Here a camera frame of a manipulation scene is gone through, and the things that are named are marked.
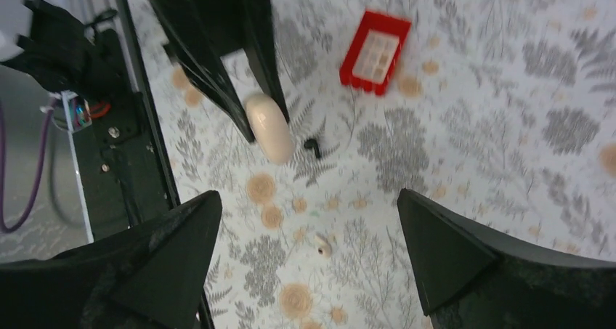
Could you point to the black earbud near centre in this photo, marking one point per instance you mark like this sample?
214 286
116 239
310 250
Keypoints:
313 145

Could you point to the red plastic basket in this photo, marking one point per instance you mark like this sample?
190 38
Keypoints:
374 52

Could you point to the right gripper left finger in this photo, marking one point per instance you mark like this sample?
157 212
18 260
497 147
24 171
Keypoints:
149 276

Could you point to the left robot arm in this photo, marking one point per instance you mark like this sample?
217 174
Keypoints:
57 54

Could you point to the beige earbud charging case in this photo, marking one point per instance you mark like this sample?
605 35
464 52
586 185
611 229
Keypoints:
270 128

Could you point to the floral patterned mat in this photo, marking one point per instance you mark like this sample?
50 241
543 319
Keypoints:
501 110

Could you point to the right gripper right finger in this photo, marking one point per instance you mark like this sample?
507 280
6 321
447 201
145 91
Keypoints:
469 275

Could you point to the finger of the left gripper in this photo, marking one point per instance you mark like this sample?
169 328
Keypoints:
199 60
260 49

